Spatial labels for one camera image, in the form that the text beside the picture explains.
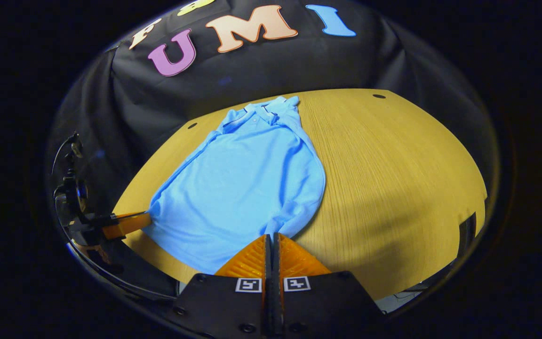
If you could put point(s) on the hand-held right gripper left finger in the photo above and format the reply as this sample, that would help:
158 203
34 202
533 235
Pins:
233 306

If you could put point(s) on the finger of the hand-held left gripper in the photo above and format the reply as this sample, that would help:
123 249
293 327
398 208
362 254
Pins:
125 225

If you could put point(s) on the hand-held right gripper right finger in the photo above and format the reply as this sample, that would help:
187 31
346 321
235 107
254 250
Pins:
318 306

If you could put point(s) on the light blue polo T-shirt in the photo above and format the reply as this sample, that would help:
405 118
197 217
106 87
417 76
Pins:
247 183

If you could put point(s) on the dark upright panel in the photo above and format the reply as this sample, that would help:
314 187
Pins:
466 233

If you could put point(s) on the black backdrop cloth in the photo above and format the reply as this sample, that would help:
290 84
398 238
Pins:
261 70

